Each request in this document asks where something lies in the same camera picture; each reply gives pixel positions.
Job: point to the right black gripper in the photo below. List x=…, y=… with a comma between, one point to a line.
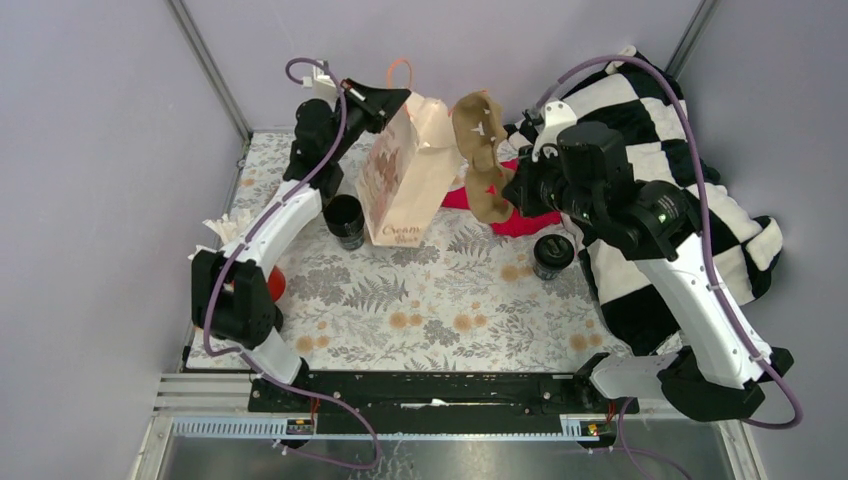
x=531, y=158

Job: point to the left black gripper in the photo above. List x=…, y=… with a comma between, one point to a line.
x=379, y=105

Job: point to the beige paper bag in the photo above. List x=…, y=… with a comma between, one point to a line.
x=408, y=172

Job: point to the black cup lid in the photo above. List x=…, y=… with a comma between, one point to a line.
x=554, y=251

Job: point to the dark translucent coffee cup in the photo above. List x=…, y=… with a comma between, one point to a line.
x=547, y=272

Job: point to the single brown pulp carrier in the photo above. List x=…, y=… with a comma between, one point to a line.
x=478, y=130

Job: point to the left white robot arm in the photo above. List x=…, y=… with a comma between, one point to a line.
x=230, y=299

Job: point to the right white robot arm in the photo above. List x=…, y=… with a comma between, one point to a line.
x=719, y=374

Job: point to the red cloth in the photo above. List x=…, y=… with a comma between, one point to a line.
x=516, y=225

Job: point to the black ribbed cup stack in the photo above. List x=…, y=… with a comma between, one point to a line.
x=345, y=220

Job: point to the black white checkered blanket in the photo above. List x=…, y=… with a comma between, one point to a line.
x=625, y=96

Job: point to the floral table mat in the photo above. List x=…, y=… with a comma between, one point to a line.
x=466, y=299

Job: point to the red ribbed cup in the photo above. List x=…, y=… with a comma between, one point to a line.
x=276, y=284

